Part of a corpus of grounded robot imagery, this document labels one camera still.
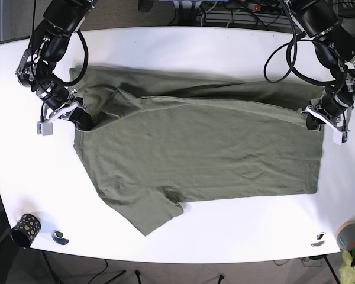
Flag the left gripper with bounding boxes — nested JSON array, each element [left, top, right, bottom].
[[298, 89, 351, 145]]

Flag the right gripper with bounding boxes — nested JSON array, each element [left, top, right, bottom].
[[37, 90, 94, 136]]

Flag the olive green T-shirt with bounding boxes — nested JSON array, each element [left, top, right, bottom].
[[74, 67, 323, 235]]

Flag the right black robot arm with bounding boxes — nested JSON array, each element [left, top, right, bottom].
[[16, 1, 96, 135]]

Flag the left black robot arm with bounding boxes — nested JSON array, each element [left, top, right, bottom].
[[280, 1, 355, 145]]

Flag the grey tape roll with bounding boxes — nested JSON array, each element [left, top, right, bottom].
[[335, 221, 355, 252]]

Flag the black gold-dotted cup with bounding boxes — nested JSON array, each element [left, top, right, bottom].
[[10, 214, 41, 249]]

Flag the green potted plant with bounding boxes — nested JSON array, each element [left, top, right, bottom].
[[339, 247, 355, 284]]

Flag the right table cable grommet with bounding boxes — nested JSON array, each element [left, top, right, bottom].
[[310, 232, 327, 248]]

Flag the table cable grommet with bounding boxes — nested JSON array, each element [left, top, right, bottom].
[[310, 232, 327, 248], [51, 230, 69, 246]]

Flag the left table cable grommet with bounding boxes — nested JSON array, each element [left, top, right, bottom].
[[51, 230, 69, 246]]

